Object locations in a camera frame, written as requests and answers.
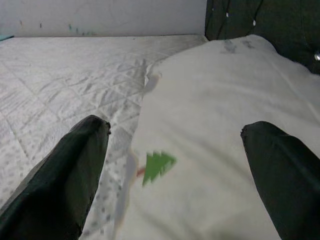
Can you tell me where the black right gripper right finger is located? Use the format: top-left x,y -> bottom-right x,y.
240,120 -> 320,240

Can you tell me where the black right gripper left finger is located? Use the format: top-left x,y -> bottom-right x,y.
0,114 -> 112,240

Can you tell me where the white pillow with green tree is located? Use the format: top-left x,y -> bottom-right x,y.
109,33 -> 320,240

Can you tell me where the silver quilted mattress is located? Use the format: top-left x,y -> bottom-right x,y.
0,33 -> 210,240

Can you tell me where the dark tufted headboard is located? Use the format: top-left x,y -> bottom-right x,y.
204,0 -> 320,75

